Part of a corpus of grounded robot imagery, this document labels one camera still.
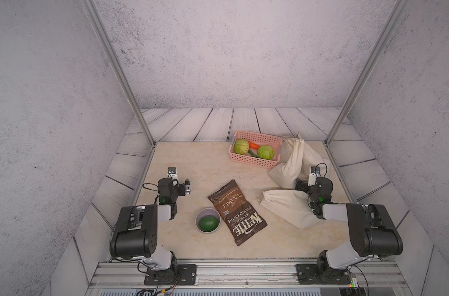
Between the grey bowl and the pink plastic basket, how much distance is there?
0.35m

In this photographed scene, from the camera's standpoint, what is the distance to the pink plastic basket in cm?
A: 106

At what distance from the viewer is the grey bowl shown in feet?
2.72
